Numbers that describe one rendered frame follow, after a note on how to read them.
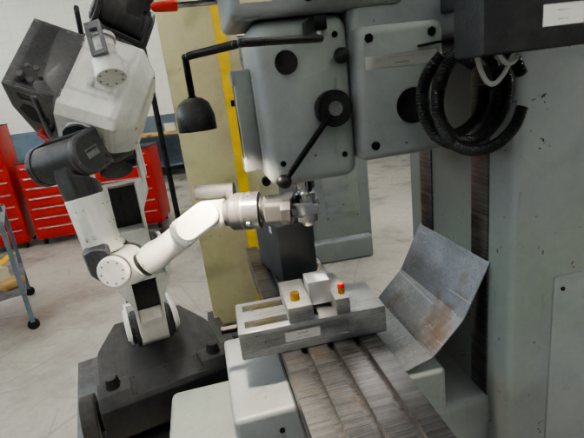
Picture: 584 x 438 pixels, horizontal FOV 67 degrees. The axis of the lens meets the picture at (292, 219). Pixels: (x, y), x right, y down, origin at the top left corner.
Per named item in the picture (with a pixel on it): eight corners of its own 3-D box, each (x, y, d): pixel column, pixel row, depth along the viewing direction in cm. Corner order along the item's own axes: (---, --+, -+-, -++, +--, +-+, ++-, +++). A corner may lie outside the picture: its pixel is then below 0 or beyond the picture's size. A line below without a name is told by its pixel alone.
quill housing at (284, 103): (271, 190, 89) (248, 19, 80) (257, 173, 109) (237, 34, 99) (361, 175, 92) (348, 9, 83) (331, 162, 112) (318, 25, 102)
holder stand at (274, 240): (283, 284, 137) (275, 223, 132) (261, 262, 157) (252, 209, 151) (318, 274, 142) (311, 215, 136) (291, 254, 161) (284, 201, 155)
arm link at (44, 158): (47, 207, 103) (23, 150, 100) (74, 198, 111) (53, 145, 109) (86, 196, 100) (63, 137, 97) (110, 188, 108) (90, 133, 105)
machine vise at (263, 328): (242, 361, 101) (235, 319, 98) (238, 328, 115) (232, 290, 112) (387, 331, 106) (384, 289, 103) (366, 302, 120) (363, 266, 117)
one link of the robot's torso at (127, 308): (126, 329, 185) (119, 301, 181) (174, 315, 192) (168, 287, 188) (131, 353, 166) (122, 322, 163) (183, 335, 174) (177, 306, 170)
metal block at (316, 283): (310, 306, 105) (308, 283, 104) (305, 295, 111) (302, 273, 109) (331, 301, 106) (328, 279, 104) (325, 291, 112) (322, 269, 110)
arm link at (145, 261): (182, 255, 103) (122, 301, 106) (193, 242, 113) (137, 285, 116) (153, 220, 101) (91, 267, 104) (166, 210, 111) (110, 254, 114)
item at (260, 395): (242, 468, 97) (234, 424, 94) (229, 374, 130) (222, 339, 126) (448, 411, 106) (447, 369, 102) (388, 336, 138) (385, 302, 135)
